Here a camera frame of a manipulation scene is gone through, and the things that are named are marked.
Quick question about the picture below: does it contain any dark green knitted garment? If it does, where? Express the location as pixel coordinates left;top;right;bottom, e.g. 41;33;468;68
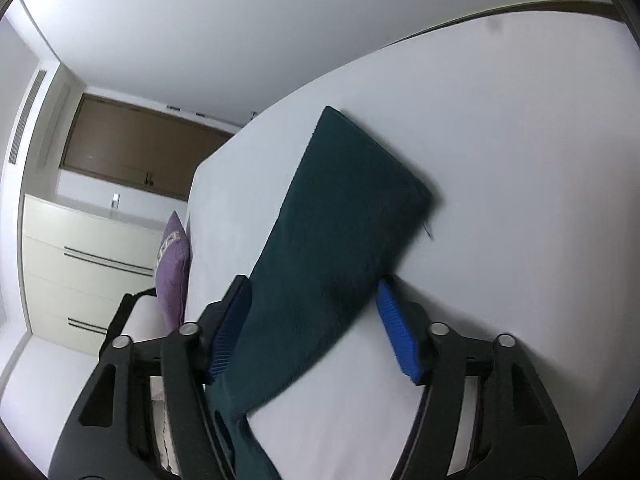
206;107;435;479

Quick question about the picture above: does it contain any purple cushion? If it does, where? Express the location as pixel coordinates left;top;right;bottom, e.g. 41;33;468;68
154;211;191;330

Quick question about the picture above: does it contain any cream drawer cabinet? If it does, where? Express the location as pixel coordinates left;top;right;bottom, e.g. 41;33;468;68
22;194;164;356

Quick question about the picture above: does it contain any brown wooden door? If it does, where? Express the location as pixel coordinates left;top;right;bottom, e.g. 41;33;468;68
60;93;231;200

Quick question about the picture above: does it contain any white bed mattress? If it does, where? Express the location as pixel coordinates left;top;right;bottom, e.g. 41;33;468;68
184;11;639;468

